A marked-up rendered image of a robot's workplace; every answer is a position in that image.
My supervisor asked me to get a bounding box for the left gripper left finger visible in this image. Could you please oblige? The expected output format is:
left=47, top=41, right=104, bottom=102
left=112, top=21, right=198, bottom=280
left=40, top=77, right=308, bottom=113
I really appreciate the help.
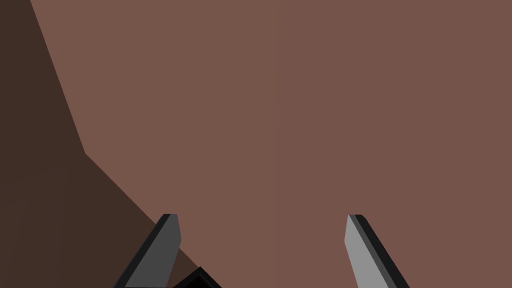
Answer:
left=113, top=213, right=183, bottom=288

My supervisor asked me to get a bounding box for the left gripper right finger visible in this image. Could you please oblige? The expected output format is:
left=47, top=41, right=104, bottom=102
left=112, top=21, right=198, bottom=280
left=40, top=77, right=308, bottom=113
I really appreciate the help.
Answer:
left=343, top=213, right=412, bottom=288

